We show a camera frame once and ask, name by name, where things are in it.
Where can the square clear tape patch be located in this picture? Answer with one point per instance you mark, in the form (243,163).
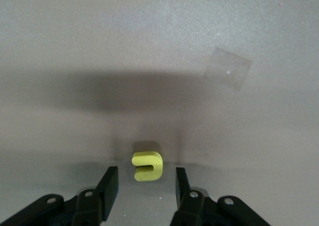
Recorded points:
(228,68)

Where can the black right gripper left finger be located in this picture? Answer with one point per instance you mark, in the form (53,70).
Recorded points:
(104,201)

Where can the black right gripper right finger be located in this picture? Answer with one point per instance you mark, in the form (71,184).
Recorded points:
(189,211)

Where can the yellow foam letter u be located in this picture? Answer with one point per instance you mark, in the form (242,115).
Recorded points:
(155,168)

